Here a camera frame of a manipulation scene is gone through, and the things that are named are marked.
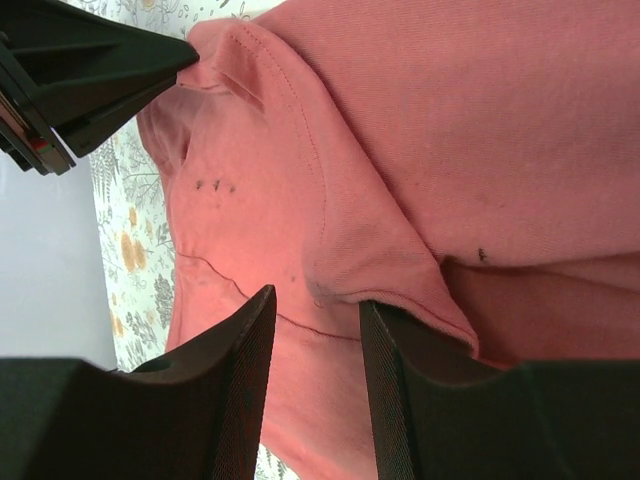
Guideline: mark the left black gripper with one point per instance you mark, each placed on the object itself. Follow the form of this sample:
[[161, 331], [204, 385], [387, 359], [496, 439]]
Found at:
[[97, 74]]

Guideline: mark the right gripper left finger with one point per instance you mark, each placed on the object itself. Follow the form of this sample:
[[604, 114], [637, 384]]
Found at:
[[193, 413]]

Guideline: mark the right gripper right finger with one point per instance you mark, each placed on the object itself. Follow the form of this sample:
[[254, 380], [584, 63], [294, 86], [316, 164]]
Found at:
[[438, 414]]

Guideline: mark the pink t shirt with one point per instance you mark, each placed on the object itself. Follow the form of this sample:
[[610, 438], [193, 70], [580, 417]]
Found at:
[[475, 163]]

